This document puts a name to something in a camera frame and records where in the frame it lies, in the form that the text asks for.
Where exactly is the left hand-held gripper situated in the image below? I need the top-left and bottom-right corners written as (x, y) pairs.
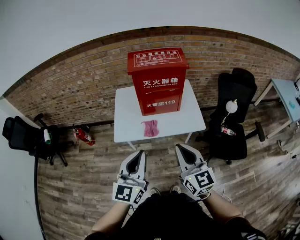
top-left (112, 150), bottom-right (150, 206)

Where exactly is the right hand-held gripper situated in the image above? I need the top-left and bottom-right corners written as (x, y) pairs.
top-left (175, 143), bottom-right (216, 197)

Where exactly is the pink cloth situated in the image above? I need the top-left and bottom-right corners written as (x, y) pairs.
top-left (141, 120), bottom-right (160, 138)

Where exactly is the red fire extinguisher box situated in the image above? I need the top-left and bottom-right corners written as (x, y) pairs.
top-left (127, 47), bottom-right (190, 117)

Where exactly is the person's right forearm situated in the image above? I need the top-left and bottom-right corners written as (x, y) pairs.
top-left (203, 192), bottom-right (243, 224)

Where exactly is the person's left forearm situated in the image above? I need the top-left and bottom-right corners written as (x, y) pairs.
top-left (91, 201), bottom-right (131, 235)

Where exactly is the red fire extinguisher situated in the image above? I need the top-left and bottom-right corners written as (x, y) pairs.
top-left (72, 124), bottom-right (96, 146)

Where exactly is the black office chair with headrest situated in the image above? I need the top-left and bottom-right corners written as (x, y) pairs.
top-left (195, 67), bottom-right (266, 165)

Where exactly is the red label soda bottle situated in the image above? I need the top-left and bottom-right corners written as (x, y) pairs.
top-left (221, 126), bottom-right (237, 136)

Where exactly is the white square table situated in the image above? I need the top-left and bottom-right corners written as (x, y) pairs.
top-left (113, 79), bottom-right (207, 150)

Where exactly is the person's black clothing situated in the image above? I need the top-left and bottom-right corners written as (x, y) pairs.
top-left (84, 191), bottom-right (268, 240)

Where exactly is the white globe on gold stand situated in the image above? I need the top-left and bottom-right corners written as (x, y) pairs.
top-left (221, 98), bottom-right (238, 126)

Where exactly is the black mesh office chair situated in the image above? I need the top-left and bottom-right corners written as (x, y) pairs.
top-left (2, 113), bottom-right (68, 167)

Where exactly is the light blue desk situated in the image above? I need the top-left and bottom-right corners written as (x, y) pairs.
top-left (254, 78), bottom-right (300, 139)

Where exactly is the white cable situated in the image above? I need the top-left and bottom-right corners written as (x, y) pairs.
top-left (210, 187), bottom-right (233, 203)

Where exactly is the black cable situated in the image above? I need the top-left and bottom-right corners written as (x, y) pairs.
top-left (33, 156), bottom-right (47, 240)

